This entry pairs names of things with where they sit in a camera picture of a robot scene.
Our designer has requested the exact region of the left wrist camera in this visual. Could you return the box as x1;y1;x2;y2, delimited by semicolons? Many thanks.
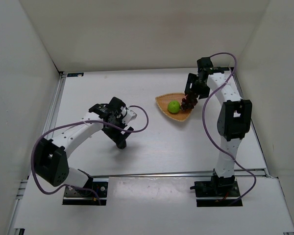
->
89;103;137;124

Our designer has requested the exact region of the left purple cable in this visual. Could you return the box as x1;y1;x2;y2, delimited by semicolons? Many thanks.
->
31;105;149;206

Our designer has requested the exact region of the purple cable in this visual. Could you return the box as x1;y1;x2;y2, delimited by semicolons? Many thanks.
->
202;52;257;208
31;105;149;206

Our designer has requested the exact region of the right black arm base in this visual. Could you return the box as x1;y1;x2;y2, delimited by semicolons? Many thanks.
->
190;175;240;197

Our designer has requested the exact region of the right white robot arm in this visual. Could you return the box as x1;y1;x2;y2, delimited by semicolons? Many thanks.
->
181;57;252;197

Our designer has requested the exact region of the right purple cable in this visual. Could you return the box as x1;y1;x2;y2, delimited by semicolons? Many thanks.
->
202;52;257;208

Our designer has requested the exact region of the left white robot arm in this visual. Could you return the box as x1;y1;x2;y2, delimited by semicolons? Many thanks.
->
33;97;137;197

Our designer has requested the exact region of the dark purple fake plum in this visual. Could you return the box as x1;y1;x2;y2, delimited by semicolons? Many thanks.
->
116;141;127;149

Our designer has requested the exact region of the woven orange fruit basket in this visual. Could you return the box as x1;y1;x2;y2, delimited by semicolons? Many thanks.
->
155;93;194;122

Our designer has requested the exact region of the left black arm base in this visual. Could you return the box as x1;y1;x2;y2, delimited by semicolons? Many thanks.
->
64;178;108;199

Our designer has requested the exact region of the red fake grape bunch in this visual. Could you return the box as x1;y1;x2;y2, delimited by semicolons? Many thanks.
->
180;92;198;111

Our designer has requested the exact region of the green fake apple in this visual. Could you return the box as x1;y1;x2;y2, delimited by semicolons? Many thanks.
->
167;100;180;114

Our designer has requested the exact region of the left blue corner label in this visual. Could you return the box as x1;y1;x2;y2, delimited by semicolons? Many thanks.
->
67;72;84;77

